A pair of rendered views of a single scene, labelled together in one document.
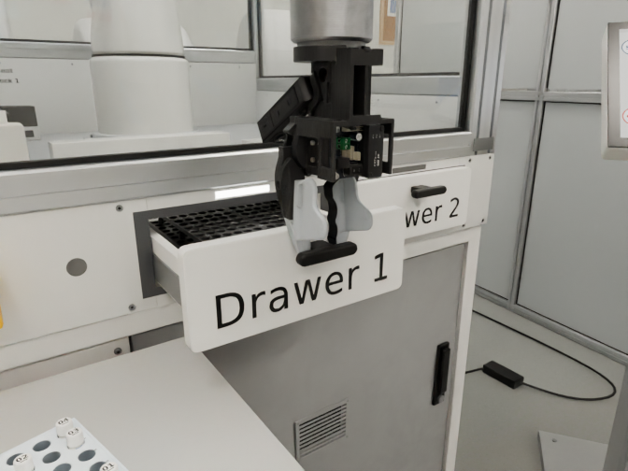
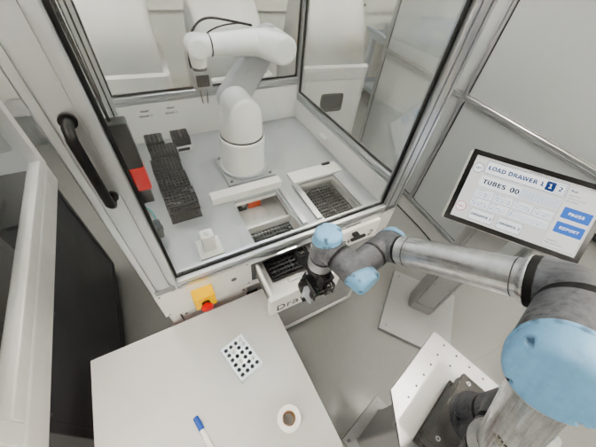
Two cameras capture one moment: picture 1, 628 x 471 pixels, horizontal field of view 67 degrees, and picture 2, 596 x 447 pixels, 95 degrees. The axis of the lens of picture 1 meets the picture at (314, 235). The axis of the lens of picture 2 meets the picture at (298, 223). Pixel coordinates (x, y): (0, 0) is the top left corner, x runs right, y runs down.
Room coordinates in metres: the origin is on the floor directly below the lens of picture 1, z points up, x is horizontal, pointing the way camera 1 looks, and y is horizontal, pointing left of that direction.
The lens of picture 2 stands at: (0.02, 0.05, 1.78)
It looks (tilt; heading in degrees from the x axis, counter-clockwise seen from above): 48 degrees down; 1
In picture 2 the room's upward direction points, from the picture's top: 7 degrees clockwise
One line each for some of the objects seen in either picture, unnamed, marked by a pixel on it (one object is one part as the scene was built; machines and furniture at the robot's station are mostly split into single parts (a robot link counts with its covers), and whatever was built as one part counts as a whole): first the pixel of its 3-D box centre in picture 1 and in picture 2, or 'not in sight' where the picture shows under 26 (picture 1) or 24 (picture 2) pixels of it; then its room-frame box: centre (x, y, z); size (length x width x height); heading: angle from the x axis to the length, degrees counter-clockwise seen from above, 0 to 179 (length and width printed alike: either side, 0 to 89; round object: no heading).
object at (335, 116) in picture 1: (335, 115); (318, 277); (0.47, -0.02, 1.05); 0.09 x 0.08 x 0.12; 35
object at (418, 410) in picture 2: not in sight; (410, 436); (0.18, -0.52, 0.38); 0.30 x 0.30 x 0.76; 49
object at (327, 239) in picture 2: not in sight; (326, 245); (0.47, -0.02, 1.21); 0.09 x 0.08 x 0.11; 47
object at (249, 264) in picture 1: (306, 270); (304, 291); (0.51, 0.01, 0.87); 0.29 x 0.02 x 0.11; 125
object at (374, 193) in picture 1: (410, 206); (351, 235); (0.81, -0.17, 0.87); 0.29 x 0.02 x 0.11; 125
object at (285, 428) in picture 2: not in sight; (288, 419); (0.13, 0.01, 0.78); 0.07 x 0.07 x 0.04
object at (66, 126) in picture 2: not in sight; (92, 170); (0.37, 0.44, 1.45); 0.05 x 0.03 x 0.19; 35
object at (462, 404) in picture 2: not in sight; (486, 419); (0.18, -0.52, 0.91); 0.15 x 0.15 x 0.10
